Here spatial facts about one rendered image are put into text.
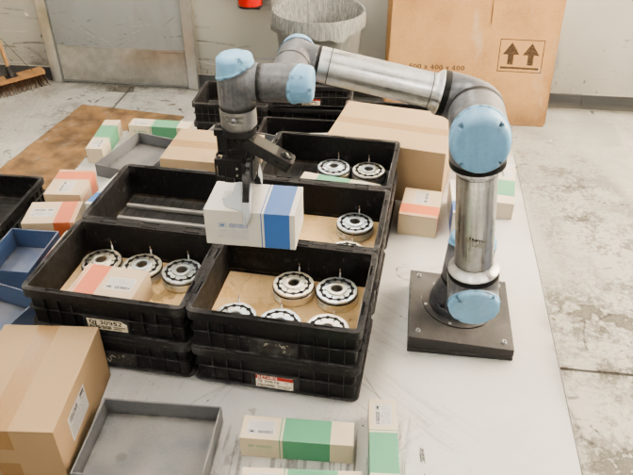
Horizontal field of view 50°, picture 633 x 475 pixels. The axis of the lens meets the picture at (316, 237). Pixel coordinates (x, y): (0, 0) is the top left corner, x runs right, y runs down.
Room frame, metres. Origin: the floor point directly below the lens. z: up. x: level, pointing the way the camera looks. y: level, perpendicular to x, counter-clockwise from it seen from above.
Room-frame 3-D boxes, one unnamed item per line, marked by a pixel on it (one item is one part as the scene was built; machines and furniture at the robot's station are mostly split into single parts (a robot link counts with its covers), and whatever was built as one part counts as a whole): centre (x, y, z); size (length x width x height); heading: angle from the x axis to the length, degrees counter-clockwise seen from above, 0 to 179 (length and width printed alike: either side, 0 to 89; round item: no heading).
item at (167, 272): (1.36, 0.34, 0.86); 0.10 x 0.10 x 0.01
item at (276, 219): (1.28, 0.14, 1.09); 0.20 x 0.12 x 0.09; 82
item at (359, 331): (1.24, 0.07, 0.92); 0.40 x 0.30 x 0.02; 79
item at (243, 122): (1.28, 0.16, 1.33); 0.08 x 0.08 x 0.05
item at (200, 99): (3.34, 0.42, 0.31); 0.40 x 0.30 x 0.34; 82
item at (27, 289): (1.32, 0.46, 0.92); 0.40 x 0.30 x 0.02; 79
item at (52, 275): (1.32, 0.46, 0.87); 0.40 x 0.30 x 0.11; 79
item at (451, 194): (1.83, -0.49, 0.74); 0.20 x 0.12 x 0.09; 174
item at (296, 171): (1.83, -0.04, 0.87); 0.40 x 0.30 x 0.11; 79
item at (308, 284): (1.31, 0.06, 0.86); 0.10 x 0.10 x 0.01
